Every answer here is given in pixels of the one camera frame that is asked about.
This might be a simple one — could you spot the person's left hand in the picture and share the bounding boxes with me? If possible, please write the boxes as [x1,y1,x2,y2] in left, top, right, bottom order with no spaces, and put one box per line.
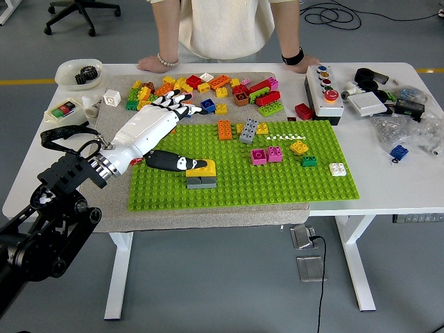
[289,55,322,74]

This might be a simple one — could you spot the table height control panel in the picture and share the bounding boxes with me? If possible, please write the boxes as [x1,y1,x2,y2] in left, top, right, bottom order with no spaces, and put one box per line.
[392,213,444,224]

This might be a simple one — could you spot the white tube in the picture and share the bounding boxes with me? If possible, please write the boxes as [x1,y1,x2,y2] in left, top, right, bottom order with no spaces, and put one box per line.
[81,95,103,118]

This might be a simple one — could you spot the black floor cable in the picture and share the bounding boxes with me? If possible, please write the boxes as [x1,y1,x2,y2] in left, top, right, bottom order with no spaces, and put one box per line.
[298,0,444,31]

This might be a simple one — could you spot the black office chair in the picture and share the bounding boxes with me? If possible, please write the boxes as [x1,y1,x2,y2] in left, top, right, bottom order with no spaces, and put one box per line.
[44,0,122,37]

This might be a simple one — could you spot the black gear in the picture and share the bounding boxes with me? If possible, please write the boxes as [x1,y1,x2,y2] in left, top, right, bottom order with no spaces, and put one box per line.
[74,65,102,85]

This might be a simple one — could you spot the grey long brick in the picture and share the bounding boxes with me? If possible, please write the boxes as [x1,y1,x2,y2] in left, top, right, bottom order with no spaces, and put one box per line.
[239,117,259,144]

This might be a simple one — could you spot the white switch box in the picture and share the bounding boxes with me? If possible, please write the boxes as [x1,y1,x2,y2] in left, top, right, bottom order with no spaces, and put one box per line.
[44,97,90,128]

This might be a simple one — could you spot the white pipe fitting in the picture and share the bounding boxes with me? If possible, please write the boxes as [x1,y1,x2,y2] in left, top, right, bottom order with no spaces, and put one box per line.
[341,80,365,102]

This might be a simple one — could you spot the magenta brick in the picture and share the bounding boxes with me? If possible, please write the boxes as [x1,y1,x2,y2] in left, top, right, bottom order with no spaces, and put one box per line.
[250,148,267,166]

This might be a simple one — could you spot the orange brick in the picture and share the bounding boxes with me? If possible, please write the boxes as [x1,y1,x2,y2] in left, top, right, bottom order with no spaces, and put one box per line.
[217,119,233,141]
[154,82,174,98]
[207,74,232,91]

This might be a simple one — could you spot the black power adapter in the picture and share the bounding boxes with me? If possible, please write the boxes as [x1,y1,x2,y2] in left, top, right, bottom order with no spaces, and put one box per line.
[394,99,426,122]

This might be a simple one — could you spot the beaded bracelet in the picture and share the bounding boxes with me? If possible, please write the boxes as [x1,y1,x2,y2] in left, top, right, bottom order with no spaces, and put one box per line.
[156,52,180,69]

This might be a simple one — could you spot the clear bag of screws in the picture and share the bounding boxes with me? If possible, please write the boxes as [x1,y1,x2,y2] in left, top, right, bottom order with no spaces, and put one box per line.
[370,110,444,157]

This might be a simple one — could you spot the grey sloped brick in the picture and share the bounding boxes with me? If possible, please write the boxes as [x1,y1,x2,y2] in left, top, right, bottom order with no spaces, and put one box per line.
[186,175,218,190]

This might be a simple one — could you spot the grey-brown mat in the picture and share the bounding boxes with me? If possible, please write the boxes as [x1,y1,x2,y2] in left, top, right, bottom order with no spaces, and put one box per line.
[74,71,311,234]

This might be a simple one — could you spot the white cube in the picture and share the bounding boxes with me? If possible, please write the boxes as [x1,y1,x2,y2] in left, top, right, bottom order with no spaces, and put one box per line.
[103,89,122,108]

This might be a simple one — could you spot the clear bag blue parts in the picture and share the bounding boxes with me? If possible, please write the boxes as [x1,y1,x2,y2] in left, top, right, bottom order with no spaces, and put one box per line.
[390,86,429,105]

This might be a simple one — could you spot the person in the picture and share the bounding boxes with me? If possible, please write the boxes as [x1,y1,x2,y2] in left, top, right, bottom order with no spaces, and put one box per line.
[148,0,278,64]

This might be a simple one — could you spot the white switch plate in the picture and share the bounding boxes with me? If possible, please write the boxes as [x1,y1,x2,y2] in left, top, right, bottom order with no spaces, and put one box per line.
[346,92,389,118]

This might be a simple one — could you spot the yellow curved brick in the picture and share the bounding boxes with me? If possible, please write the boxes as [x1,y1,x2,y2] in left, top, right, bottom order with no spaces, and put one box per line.
[185,158,216,178]

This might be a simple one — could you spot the red long brick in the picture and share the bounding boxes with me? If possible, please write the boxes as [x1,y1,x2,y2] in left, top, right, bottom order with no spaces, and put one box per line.
[248,78,273,94]
[255,90,282,108]

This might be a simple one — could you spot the white furniture leg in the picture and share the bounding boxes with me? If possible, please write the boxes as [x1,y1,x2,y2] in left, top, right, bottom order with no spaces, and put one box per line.
[0,0,24,26]

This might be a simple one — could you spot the black power cord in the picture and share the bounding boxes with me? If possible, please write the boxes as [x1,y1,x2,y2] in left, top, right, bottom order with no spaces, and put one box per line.
[307,234,329,333]

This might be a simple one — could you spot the white bowl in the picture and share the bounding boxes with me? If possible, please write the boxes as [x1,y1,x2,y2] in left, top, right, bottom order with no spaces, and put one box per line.
[55,58,104,92]

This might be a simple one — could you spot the metal floor socket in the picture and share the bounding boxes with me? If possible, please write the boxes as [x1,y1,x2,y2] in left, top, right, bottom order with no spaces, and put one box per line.
[290,223,318,250]
[296,255,327,283]

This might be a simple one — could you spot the black wristwatch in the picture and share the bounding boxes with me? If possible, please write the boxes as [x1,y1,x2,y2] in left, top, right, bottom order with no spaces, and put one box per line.
[280,46,305,67]

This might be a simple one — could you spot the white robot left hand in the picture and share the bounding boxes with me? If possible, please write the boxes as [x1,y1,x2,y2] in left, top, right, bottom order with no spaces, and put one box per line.
[103,88,210,175]

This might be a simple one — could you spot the push-button control box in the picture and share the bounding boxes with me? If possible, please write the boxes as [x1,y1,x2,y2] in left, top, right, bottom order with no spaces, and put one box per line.
[304,64,345,126]

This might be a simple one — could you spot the person's right hand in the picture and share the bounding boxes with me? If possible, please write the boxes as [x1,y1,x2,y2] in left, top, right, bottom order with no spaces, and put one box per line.
[137,54,164,74]

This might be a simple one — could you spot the white table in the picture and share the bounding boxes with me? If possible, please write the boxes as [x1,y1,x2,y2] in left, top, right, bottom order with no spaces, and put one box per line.
[1,62,444,322]

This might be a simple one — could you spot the green baseplate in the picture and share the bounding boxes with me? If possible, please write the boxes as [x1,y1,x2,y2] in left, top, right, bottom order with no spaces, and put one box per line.
[127,119,361,212]

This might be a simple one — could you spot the green long brick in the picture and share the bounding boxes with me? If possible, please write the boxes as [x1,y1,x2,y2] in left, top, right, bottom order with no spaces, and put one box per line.
[248,87,271,105]

